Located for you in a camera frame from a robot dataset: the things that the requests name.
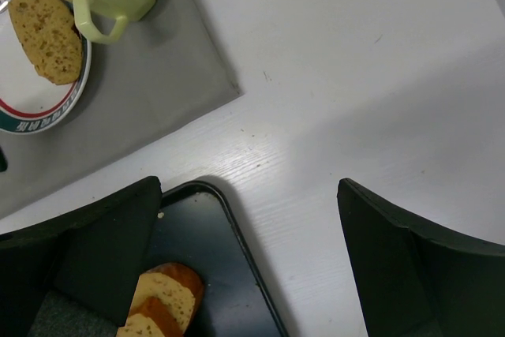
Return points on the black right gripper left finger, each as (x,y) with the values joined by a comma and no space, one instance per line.
(92,257)

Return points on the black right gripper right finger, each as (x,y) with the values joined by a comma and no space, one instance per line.
(415,277)

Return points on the small seeded bread slice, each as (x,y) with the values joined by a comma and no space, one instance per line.
(46,31)

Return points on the large seeded bread slice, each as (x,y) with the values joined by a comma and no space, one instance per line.
(165,302)

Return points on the black rectangular tray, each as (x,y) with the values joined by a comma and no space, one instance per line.
(198,229)

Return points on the white plate with coloured rim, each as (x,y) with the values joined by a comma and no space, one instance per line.
(31,103)

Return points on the grey placemat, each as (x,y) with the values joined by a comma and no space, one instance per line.
(162,74)

